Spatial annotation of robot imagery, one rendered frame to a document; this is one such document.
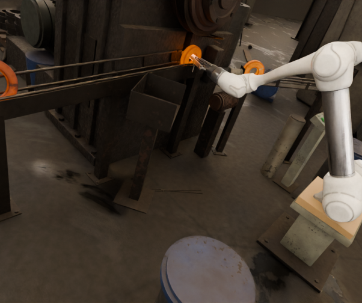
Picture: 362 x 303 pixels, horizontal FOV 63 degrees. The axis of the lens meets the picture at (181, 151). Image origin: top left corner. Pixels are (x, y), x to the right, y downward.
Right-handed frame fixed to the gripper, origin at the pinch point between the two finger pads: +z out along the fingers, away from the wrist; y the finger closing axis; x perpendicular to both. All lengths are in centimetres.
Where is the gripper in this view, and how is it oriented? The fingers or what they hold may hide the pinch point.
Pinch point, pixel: (192, 56)
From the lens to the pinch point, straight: 188.0
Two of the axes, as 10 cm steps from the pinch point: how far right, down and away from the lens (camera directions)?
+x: 3.2, -7.5, -5.8
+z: -6.6, -6.2, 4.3
